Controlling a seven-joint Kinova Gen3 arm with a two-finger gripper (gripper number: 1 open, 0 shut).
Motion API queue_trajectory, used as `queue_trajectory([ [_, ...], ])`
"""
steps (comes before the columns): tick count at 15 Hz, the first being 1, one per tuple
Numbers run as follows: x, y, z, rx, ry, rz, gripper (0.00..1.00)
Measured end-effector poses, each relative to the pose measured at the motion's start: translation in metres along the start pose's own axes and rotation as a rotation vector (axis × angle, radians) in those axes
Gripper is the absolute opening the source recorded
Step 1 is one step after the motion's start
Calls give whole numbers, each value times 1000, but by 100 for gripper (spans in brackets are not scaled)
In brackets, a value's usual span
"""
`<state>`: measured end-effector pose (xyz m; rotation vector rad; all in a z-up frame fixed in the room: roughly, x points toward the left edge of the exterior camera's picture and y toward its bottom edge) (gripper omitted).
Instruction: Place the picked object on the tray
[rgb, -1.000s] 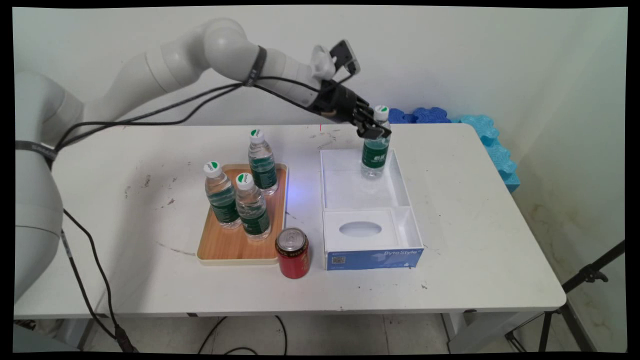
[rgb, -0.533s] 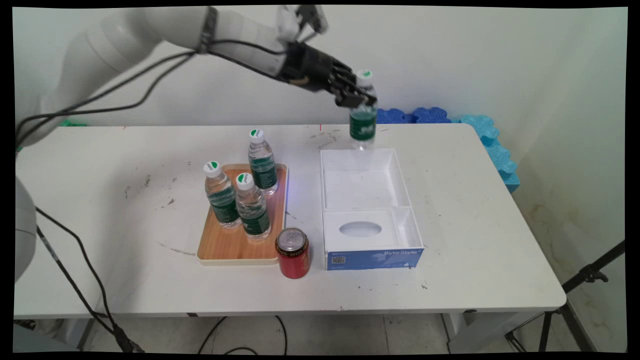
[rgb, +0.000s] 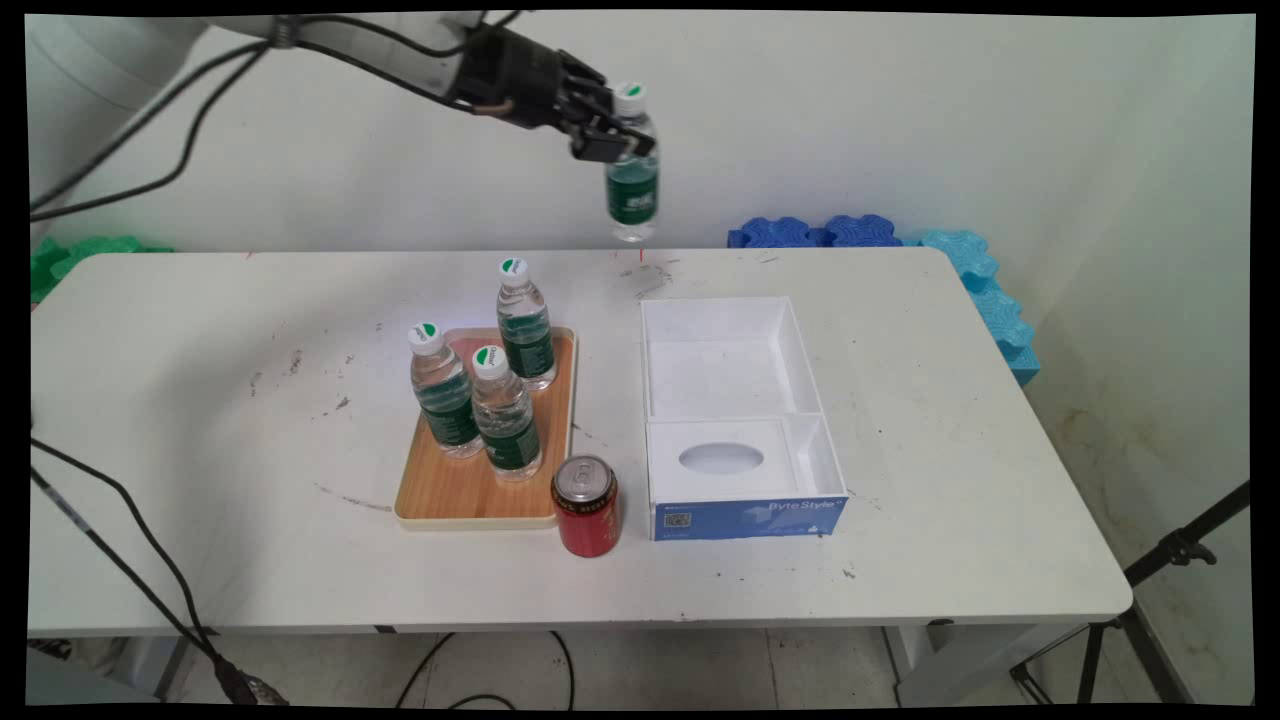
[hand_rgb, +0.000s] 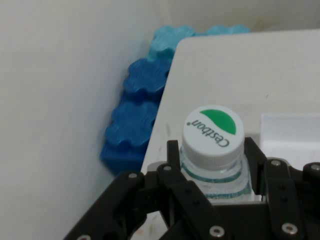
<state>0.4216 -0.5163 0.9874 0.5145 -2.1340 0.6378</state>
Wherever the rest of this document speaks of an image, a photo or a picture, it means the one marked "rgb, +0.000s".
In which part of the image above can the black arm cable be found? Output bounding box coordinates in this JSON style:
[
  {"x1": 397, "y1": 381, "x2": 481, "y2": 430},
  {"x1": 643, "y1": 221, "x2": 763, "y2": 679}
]
[
  {"x1": 28, "y1": 35, "x2": 481, "y2": 223},
  {"x1": 28, "y1": 12, "x2": 526, "y2": 213}
]

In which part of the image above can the black tripod stand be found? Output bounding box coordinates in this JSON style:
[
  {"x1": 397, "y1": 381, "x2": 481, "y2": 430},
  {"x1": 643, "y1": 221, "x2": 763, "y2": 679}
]
[{"x1": 1008, "y1": 480, "x2": 1252, "y2": 706}]

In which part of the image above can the green foam mat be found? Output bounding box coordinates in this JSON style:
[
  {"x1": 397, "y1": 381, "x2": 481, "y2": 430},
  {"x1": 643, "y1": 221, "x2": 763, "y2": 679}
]
[{"x1": 30, "y1": 235, "x2": 177, "y2": 303}]

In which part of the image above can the grey table leg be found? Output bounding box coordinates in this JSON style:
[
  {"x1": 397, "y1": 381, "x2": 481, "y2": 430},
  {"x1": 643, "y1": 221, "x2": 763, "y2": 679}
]
[{"x1": 150, "y1": 635, "x2": 203, "y2": 703}]

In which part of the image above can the black floor cable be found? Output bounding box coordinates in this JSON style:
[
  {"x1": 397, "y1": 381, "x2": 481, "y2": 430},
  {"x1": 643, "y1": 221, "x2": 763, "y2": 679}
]
[{"x1": 394, "y1": 631, "x2": 577, "y2": 711}]

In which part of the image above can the light blue foam mat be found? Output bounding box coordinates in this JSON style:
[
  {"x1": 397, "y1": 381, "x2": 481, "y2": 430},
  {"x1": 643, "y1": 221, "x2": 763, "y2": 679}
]
[
  {"x1": 972, "y1": 283, "x2": 1042, "y2": 387},
  {"x1": 903, "y1": 229, "x2": 1002, "y2": 294}
]

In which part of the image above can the white and blue cardboard box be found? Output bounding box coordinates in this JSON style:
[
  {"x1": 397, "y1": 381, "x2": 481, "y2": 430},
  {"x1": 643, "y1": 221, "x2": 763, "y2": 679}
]
[{"x1": 640, "y1": 296, "x2": 850, "y2": 542}]

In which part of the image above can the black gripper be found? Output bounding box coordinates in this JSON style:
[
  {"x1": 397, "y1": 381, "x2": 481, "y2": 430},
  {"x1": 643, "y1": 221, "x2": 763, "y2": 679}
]
[{"x1": 448, "y1": 28, "x2": 658, "y2": 163}]

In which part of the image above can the red soda can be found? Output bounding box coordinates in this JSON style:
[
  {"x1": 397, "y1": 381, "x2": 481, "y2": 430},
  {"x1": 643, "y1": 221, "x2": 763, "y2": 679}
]
[{"x1": 551, "y1": 455, "x2": 621, "y2": 558}]

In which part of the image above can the bamboo wooden tray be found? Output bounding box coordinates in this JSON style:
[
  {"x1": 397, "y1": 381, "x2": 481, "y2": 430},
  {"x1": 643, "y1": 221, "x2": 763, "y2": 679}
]
[{"x1": 394, "y1": 326, "x2": 579, "y2": 531}]

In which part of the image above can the dark blue foam mat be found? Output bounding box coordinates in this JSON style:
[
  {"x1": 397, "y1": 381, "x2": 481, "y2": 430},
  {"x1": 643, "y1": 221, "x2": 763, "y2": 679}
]
[
  {"x1": 727, "y1": 217, "x2": 827, "y2": 250},
  {"x1": 820, "y1": 213, "x2": 907, "y2": 249}
]

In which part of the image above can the thin black hanging cable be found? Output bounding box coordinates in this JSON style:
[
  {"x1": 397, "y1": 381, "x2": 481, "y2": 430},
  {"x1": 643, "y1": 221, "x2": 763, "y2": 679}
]
[{"x1": 28, "y1": 466, "x2": 223, "y2": 663}]

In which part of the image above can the white table leg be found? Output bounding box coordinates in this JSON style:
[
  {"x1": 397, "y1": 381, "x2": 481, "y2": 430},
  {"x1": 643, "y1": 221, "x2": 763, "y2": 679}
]
[{"x1": 885, "y1": 622, "x2": 1089, "y2": 707}]

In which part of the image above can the green label water bottle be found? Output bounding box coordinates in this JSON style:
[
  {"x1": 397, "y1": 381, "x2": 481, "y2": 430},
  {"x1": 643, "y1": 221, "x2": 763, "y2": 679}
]
[
  {"x1": 471, "y1": 345, "x2": 545, "y2": 483},
  {"x1": 497, "y1": 257, "x2": 559, "y2": 392},
  {"x1": 405, "y1": 322, "x2": 486, "y2": 460},
  {"x1": 604, "y1": 81, "x2": 661, "y2": 245}
]

